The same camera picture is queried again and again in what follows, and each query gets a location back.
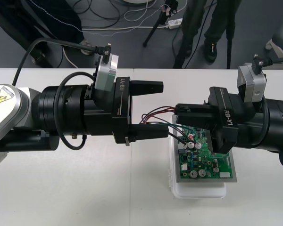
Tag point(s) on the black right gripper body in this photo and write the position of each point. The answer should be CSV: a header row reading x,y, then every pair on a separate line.
x,y
228,131

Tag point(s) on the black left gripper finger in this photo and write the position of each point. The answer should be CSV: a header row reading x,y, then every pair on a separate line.
x,y
151,132
148,88

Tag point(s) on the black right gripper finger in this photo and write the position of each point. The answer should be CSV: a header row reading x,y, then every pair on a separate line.
x,y
202,107
200,120

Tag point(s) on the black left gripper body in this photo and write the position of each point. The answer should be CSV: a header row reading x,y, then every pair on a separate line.
x,y
121,122

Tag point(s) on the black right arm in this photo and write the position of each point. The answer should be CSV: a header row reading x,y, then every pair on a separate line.
x,y
278,127

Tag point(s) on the silver black left arm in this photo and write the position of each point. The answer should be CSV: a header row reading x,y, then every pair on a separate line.
x,y
61,110

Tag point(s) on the small black tripod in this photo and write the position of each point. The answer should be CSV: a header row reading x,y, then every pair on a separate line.
x,y
153,28

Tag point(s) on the milky plastic box with lid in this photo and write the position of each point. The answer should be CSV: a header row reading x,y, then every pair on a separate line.
x,y
198,191

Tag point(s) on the white power strip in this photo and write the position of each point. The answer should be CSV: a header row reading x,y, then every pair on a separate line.
x,y
175,23

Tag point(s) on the white wheeled base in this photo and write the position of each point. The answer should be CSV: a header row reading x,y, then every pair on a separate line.
x,y
280,66

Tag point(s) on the person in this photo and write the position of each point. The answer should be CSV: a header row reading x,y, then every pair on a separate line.
x,y
61,18
214,23

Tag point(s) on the white round base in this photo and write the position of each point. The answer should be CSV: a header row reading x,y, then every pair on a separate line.
x,y
141,1

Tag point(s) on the green circuit board grey frame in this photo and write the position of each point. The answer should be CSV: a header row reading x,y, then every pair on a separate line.
x,y
202,164

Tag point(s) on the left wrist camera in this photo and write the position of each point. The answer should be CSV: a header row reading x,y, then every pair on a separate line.
x,y
106,73

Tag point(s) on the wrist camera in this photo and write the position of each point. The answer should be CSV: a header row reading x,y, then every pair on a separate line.
x,y
106,73
254,82

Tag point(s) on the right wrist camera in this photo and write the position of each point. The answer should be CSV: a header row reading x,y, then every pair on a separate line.
x,y
254,82

